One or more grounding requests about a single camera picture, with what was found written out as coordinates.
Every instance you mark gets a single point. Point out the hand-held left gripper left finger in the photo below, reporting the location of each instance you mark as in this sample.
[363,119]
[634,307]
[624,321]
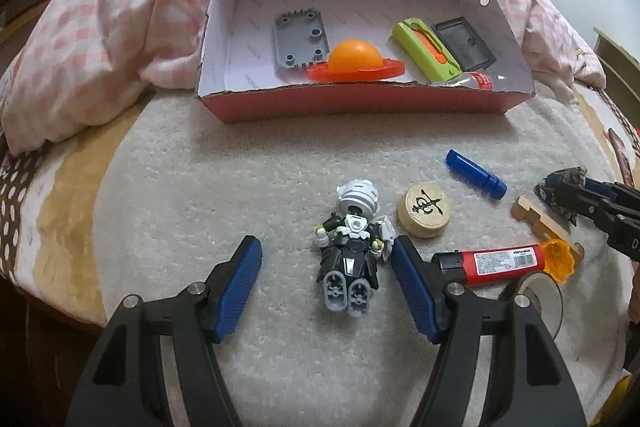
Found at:
[240,287]

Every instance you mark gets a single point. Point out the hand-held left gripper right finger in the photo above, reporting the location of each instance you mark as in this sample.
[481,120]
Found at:
[415,287]

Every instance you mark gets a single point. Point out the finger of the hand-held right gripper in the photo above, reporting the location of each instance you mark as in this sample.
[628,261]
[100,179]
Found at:
[590,207]
[600,188]

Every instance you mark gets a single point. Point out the dark snack wrapper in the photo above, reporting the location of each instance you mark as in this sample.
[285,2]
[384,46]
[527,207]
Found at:
[550,187]

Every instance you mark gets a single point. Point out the notched wooden block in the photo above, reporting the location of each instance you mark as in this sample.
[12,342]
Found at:
[530,212]

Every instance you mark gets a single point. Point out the orange plastic gear piece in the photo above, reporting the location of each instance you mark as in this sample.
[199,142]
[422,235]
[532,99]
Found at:
[557,259]

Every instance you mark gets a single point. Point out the black and white toy robot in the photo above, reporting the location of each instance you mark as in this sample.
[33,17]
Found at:
[350,252]

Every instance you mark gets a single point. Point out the round wooden chess piece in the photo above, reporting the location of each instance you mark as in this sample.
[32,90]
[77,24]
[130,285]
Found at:
[425,212]

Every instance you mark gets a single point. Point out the red tube with label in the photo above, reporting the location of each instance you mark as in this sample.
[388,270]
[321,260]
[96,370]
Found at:
[495,263]

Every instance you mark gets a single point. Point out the black tape roll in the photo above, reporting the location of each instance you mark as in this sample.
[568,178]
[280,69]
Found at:
[547,302]

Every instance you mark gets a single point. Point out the blue plastic cylinder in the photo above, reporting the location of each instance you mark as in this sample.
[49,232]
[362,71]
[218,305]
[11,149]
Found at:
[475,174]

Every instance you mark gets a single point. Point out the clear bottle with red label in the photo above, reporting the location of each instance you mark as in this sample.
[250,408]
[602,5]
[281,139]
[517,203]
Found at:
[480,81]

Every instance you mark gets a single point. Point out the dark transparent plastic case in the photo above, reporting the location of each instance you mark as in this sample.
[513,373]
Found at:
[465,44]

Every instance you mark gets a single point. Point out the green toy utility knife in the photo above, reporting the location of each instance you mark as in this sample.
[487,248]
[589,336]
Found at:
[415,42]

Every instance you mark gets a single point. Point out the orange ping-pong ball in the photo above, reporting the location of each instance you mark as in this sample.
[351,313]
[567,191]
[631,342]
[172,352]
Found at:
[355,57]

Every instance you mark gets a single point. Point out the grey studded plastic plate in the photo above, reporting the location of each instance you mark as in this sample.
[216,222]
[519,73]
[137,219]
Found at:
[300,37]

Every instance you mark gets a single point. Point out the white fluffy towel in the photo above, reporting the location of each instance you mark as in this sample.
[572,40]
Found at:
[200,207]

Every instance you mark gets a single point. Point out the wooden bedside shelf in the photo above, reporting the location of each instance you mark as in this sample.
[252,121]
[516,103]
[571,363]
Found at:
[620,67]

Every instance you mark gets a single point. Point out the patterned bed sheet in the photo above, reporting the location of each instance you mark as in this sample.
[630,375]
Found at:
[65,217]

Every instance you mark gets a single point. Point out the pink checkered quilt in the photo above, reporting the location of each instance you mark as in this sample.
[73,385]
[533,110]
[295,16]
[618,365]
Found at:
[100,22]

